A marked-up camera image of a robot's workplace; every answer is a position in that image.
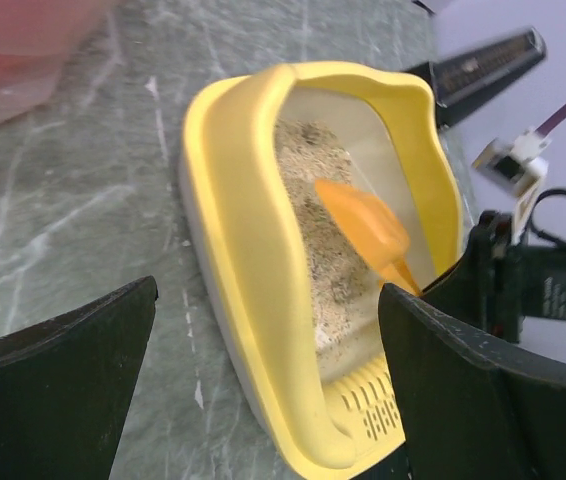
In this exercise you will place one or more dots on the yellow litter box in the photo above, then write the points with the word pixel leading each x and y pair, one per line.
pixel 249 245

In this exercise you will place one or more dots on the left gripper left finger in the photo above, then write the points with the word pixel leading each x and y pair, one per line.
pixel 66 386

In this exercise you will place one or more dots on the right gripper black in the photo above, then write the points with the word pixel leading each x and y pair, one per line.
pixel 497 283

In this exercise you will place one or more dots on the orange litter scoop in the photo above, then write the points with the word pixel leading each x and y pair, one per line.
pixel 373 230

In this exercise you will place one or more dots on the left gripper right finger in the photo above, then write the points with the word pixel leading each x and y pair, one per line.
pixel 472 406

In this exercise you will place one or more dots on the pink lined waste basket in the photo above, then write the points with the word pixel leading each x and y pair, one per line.
pixel 36 39

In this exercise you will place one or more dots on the black triangular scoop holder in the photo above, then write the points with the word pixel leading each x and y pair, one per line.
pixel 463 83

